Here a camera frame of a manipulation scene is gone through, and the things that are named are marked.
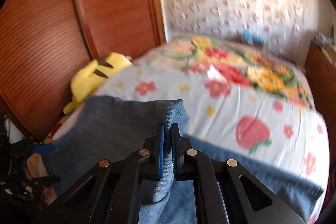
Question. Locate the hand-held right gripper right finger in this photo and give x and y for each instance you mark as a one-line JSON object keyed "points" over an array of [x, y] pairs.
{"points": [[176, 150]]}

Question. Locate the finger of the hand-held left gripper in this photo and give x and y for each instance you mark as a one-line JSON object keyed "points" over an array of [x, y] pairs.
{"points": [[44, 148], [46, 180]]}

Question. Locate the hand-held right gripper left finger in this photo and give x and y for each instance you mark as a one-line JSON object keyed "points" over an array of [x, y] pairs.
{"points": [[161, 150]]}

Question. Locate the blue denim pants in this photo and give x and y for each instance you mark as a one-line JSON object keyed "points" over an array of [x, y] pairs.
{"points": [[110, 121]]}

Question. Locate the white flowered bed sheet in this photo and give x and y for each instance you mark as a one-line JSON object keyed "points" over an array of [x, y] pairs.
{"points": [[236, 108]]}

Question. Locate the yellow plush toy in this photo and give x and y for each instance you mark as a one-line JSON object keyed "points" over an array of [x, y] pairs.
{"points": [[89, 77]]}

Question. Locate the large-flower bed blanket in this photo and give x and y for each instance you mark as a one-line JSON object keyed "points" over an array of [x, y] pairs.
{"points": [[231, 66]]}

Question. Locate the wooden slatted wardrobe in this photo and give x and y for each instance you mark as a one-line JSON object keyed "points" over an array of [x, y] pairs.
{"points": [[65, 16]]}

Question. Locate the blue box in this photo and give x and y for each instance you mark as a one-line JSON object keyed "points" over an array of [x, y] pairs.
{"points": [[252, 37]]}

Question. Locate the wooden side cabinet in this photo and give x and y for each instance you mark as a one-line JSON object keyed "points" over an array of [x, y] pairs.
{"points": [[320, 64]]}

